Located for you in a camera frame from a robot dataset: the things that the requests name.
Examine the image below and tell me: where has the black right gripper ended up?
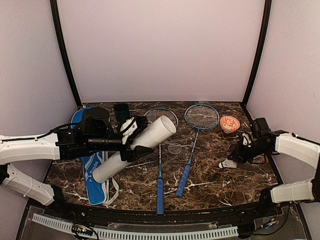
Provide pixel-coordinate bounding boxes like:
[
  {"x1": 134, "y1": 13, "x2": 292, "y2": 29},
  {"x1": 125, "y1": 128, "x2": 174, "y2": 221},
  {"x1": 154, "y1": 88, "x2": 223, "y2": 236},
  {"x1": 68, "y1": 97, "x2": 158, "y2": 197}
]
[{"x1": 228, "y1": 139, "x2": 270, "y2": 164}]

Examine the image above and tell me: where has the blue badminton racket right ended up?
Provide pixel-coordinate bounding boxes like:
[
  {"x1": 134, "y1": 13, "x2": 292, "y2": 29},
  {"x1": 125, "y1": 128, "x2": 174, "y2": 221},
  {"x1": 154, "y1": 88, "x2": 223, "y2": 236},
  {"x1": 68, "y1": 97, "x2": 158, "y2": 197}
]
[{"x1": 175, "y1": 104, "x2": 220, "y2": 198}]

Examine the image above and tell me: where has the blue racket bag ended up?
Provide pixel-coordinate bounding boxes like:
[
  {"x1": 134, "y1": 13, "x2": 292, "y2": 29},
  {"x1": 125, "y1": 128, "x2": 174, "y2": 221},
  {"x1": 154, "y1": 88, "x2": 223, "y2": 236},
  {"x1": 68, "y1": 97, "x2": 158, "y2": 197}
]
[{"x1": 71, "y1": 106, "x2": 119, "y2": 206}]

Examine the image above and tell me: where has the orange patterned bowl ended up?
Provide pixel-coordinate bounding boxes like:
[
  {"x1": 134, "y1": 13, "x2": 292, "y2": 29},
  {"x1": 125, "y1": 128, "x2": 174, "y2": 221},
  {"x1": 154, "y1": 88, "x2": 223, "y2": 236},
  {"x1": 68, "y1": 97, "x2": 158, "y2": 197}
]
[{"x1": 219, "y1": 115, "x2": 241, "y2": 134}]

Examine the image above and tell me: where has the dark green cup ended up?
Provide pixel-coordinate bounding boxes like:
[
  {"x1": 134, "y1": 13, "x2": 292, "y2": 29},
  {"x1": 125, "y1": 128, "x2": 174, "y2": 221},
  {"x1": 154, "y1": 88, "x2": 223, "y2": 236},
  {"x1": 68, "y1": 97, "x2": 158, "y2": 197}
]
[{"x1": 113, "y1": 103, "x2": 130, "y2": 123}]

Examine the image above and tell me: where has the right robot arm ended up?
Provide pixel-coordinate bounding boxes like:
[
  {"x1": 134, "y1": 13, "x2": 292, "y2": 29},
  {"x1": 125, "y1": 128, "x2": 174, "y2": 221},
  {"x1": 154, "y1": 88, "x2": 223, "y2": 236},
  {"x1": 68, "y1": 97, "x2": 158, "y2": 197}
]
[{"x1": 227, "y1": 117, "x2": 320, "y2": 217}]

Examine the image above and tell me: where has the white slotted cable duct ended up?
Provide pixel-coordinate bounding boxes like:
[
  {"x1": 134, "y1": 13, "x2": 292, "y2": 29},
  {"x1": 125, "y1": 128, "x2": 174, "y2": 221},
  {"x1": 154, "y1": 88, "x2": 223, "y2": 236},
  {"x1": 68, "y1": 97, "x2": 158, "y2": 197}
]
[{"x1": 31, "y1": 213, "x2": 239, "y2": 240}]

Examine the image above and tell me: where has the white shuttlecock tube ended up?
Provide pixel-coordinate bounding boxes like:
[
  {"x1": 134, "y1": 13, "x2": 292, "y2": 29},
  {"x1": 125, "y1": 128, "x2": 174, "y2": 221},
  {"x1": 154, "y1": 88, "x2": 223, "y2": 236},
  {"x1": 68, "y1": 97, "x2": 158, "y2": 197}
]
[{"x1": 92, "y1": 115, "x2": 177, "y2": 183}]

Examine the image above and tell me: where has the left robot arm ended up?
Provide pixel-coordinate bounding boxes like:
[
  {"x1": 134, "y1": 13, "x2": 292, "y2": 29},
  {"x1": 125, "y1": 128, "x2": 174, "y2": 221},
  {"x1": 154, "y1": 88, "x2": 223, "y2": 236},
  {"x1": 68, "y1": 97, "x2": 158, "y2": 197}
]
[{"x1": 0, "y1": 107, "x2": 154, "y2": 218}]

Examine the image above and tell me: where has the blue badminton racket left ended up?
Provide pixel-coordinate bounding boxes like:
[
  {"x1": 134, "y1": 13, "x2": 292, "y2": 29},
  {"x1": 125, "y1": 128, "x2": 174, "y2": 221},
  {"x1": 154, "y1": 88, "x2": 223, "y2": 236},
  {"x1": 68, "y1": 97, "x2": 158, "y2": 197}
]
[{"x1": 144, "y1": 107, "x2": 179, "y2": 215}]

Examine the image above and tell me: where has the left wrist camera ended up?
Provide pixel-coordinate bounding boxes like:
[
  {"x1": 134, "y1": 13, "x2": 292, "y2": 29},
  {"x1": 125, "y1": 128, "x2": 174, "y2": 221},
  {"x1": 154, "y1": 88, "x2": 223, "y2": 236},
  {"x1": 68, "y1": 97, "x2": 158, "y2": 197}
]
[{"x1": 118, "y1": 117, "x2": 139, "y2": 138}]

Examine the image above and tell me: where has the blue badminton racket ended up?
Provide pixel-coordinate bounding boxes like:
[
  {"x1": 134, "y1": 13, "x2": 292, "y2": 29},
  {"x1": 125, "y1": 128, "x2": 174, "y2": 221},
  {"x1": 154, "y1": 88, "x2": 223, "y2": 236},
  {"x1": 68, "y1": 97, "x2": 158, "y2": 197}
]
[
  {"x1": 144, "y1": 107, "x2": 179, "y2": 215},
  {"x1": 175, "y1": 104, "x2": 220, "y2": 198}
]

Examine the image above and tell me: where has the clear plastic tube lid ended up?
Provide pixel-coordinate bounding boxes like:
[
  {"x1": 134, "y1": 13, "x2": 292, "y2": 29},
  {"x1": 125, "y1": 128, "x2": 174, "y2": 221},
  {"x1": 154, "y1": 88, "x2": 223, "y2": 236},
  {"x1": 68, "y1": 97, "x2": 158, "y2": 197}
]
[{"x1": 167, "y1": 143, "x2": 182, "y2": 155}]

